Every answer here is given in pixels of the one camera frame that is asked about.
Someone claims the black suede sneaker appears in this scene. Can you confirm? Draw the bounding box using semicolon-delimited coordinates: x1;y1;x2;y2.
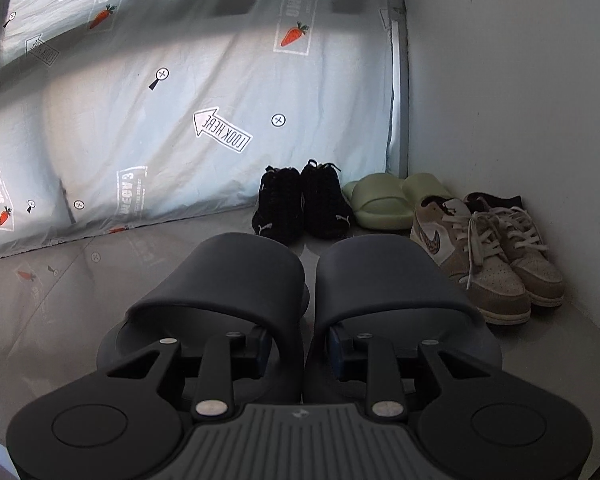
300;159;353;240
251;166;305;247

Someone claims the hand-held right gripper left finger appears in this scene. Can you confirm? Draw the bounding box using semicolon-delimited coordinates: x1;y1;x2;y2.
92;327;272;420

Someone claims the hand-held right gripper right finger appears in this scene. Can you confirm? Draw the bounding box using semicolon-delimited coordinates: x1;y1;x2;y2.
328;327;508;420

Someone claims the pale green slide sandal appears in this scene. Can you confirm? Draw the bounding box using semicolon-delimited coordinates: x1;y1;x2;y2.
342;174;415;231
401;172;453;202

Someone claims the printed white sheet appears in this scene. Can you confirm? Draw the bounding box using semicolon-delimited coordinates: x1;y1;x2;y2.
0;0;411;263

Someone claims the dark grey slide sandal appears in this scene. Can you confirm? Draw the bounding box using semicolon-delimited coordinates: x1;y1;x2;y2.
96;232;311;406
300;240;503;406

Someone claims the tan suede sneaker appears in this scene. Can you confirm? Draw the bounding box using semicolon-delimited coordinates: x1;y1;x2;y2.
410;195;532;326
462;191;566;307

